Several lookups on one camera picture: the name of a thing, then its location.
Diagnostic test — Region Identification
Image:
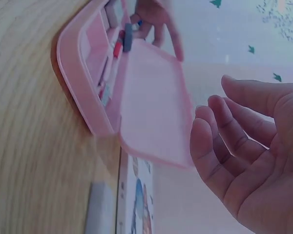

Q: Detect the person's left hand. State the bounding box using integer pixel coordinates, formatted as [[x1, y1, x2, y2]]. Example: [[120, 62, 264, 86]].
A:
[[129, 0, 185, 61]]

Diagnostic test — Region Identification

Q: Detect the pink plastic hinged box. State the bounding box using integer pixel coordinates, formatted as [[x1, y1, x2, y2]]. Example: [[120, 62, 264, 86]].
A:
[[51, 0, 194, 171]]

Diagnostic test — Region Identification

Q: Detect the grey rectangular block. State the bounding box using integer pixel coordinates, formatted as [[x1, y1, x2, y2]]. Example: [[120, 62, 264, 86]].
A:
[[123, 22, 134, 53]]

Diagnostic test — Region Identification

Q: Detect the printed picture book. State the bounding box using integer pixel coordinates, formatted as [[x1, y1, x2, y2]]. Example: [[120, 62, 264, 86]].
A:
[[115, 156, 160, 234]]

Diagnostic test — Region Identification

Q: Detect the grey white flat packet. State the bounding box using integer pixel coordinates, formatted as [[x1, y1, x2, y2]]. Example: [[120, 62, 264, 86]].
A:
[[87, 181, 121, 234]]

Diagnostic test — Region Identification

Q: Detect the person's right hand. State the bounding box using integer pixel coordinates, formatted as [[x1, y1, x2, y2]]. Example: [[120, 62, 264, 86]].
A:
[[189, 74, 293, 234]]

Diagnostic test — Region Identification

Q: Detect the white rectangular block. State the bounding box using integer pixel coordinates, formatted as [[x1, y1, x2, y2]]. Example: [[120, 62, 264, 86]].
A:
[[104, 0, 124, 28]]

